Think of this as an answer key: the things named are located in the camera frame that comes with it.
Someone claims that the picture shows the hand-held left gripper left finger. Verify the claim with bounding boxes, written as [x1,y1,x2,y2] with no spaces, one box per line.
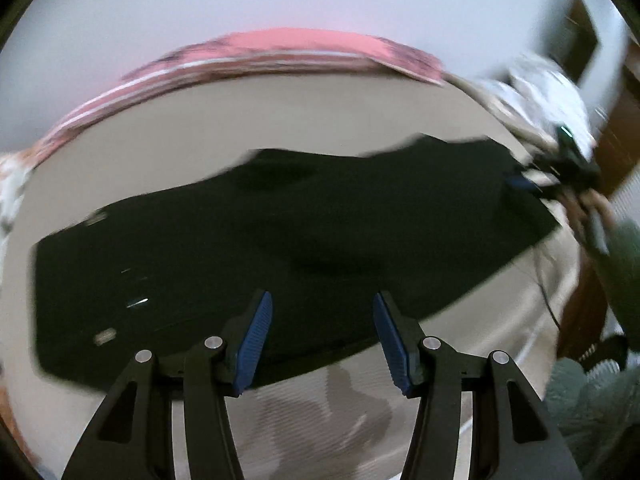
[60,289,275,480]

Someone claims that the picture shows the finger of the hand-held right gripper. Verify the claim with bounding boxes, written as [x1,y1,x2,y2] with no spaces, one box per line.
[504,170,542,197]

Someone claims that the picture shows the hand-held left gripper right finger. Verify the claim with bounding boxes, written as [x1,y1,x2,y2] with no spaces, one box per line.
[372,290,583,480]

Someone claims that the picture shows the black pants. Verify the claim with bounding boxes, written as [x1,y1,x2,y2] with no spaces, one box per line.
[32,132,563,391]

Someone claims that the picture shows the person's right forearm green sleeve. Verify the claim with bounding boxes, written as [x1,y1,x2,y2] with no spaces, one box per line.
[592,220,640,341]

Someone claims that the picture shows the person's right hand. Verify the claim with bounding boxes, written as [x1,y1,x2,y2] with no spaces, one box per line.
[567,189,617,256]

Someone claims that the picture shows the brown wooden furniture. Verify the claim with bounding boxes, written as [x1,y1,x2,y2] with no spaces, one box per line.
[555,45,640,358]

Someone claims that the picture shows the white dotted cloth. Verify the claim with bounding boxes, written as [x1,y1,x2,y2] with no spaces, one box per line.
[480,52,596,161]

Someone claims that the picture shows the person's green clothing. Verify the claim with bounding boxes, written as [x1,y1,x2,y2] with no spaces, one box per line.
[542,345,640,480]

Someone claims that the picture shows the beige textured bed mattress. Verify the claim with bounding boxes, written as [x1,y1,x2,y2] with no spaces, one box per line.
[0,67,583,480]

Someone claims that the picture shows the pink striped tree-print pillow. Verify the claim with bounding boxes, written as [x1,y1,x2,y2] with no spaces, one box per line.
[30,30,446,163]

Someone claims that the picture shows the floral white pillow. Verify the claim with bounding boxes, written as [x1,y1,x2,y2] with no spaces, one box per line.
[0,152,33,261]

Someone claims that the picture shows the thin black cable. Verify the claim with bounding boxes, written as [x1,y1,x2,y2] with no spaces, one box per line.
[527,252,568,333]

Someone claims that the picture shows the dark wall frame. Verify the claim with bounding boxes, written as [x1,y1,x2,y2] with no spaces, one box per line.
[567,0,600,83]

